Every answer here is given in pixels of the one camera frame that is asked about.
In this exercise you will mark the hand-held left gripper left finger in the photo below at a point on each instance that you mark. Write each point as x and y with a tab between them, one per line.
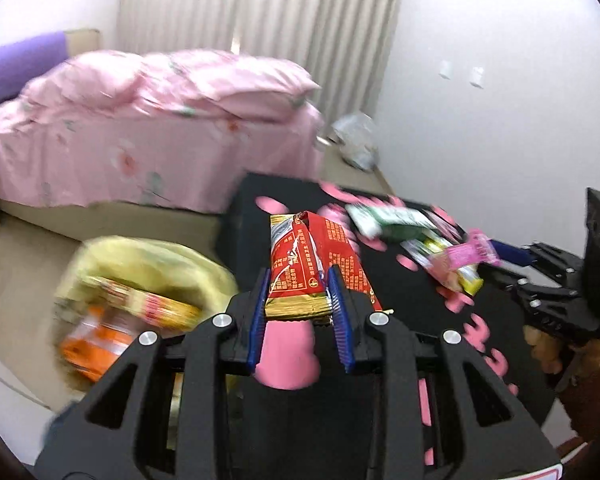
257	320

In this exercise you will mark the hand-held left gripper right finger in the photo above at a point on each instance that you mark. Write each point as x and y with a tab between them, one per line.
340	320

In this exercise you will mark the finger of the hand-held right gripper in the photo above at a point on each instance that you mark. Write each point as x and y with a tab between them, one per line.
510	282
512	254

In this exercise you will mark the small pink packet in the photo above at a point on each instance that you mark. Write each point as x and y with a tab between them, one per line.
472	252

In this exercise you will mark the yellow snack packet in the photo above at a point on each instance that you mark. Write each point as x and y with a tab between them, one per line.
445	272

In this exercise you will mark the red gold snack packet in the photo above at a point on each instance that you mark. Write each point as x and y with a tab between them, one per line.
310	260

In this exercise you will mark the pink yellow wrapper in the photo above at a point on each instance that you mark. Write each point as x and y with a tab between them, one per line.
150	305

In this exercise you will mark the yellow trash bag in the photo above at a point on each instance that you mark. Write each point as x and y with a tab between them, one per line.
155	260

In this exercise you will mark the person's right forearm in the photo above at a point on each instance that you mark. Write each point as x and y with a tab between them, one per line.
595	400

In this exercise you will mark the person's right hand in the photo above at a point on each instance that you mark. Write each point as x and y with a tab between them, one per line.
540	347

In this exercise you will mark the black pink-printed tablecloth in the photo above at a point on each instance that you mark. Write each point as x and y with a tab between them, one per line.
430	320

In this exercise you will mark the green white snack packet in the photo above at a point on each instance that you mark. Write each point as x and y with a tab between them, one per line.
390	220

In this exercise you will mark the white plastic bag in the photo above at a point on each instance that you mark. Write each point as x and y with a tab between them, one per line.
355	135

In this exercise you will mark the pink floral bed sheet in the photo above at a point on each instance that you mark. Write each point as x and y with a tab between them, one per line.
130	160

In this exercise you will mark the beige bed base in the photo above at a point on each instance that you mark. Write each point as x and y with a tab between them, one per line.
80	215

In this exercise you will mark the pink floral duvet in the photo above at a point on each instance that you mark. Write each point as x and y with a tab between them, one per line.
205	80

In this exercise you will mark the white pleated curtain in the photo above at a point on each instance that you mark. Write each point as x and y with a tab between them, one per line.
280	10

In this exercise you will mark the beige headboard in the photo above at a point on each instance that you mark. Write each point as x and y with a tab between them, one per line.
82	40

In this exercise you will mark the purple pillow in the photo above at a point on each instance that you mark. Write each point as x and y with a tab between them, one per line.
15	65

